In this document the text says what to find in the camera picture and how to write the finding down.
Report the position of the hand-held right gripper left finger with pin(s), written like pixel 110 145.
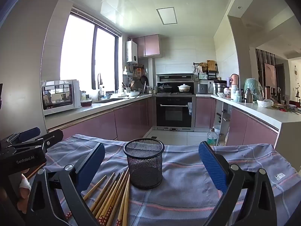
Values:
pixel 90 164

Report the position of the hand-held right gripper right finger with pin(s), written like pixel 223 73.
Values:
pixel 212 167

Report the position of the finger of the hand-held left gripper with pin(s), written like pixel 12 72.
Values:
pixel 29 132
pixel 53 137

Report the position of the long brown chopstick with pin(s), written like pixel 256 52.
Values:
pixel 35 171

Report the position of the bunch of wooden chopsticks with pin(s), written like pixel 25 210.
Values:
pixel 110 193

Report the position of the black mesh utensil holder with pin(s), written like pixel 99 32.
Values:
pixel 144 167

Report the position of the person's left hand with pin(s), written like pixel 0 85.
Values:
pixel 23 191

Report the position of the cooking oil bottle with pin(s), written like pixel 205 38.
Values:
pixel 212 139

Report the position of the clear plastic bag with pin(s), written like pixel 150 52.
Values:
pixel 227 139

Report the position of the blue checked cloth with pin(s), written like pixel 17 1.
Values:
pixel 183 193

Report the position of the white countertop microwave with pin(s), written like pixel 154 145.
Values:
pixel 58 96

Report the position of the dark red bowl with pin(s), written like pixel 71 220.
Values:
pixel 86 103

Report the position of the white kitchen countertop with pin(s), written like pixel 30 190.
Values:
pixel 105 105

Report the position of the black built-in oven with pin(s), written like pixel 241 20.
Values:
pixel 175 113

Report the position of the steel kitchen sink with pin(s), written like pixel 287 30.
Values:
pixel 108 100

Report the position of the steel kitchen faucet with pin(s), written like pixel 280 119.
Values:
pixel 100 87

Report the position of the white insulated jug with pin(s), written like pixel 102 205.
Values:
pixel 235 94

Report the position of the stacked steel pots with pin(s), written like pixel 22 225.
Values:
pixel 220 89

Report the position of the steel thermos flask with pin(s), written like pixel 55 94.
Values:
pixel 248 96

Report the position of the white dish bowl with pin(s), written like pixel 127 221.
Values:
pixel 133 94

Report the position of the white casserole pot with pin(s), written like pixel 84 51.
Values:
pixel 184 88

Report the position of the pink kettle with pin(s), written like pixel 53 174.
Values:
pixel 234 81

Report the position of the large kitchen window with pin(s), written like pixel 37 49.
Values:
pixel 77 51

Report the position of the teal appliance in plastic bag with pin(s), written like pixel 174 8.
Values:
pixel 255 88

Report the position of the black cooking pot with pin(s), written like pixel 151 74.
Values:
pixel 165 89

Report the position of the brown travel mug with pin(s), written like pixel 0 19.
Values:
pixel 267 91

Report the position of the black range hood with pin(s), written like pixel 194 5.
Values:
pixel 175 77

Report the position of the hanging black pan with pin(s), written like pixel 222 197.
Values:
pixel 144 80

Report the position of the wooden cutting board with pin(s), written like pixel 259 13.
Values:
pixel 211 65

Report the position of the ceiling light panel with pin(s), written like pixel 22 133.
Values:
pixel 166 16

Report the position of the black wall rack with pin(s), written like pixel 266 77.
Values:
pixel 207 75

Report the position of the pink wall painting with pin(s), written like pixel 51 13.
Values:
pixel 270 74

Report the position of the white wall water heater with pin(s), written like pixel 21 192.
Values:
pixel 131 51

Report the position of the pink wall cabinet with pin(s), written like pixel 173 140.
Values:
pixel 150 44

